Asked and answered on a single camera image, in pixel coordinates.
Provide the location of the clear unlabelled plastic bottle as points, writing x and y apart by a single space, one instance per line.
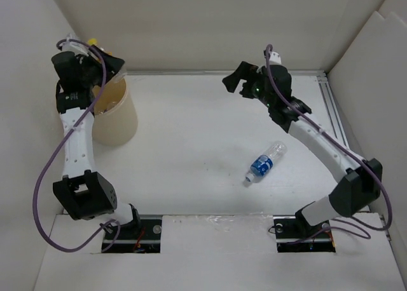
101 108

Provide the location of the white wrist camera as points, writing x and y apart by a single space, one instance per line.
275 58
68 45

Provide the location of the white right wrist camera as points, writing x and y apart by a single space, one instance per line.
275 58

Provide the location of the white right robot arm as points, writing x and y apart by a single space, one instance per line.
359 182

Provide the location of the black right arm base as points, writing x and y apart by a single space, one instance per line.
292 236

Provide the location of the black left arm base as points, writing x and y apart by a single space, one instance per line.
145 239

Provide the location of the aluminium table edge rail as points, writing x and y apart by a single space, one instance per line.
334 123

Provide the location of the beige plastic bin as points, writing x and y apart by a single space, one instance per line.
117 126

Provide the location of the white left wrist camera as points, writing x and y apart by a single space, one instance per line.
68 45

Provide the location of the yellow cap clear bottle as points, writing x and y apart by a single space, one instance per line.
101 57

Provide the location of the dark blue label water bottle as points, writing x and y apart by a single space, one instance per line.
265 163

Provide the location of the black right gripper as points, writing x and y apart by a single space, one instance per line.
245 71

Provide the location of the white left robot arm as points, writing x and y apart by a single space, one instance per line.
169 151

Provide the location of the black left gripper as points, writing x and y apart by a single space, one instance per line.
112 65

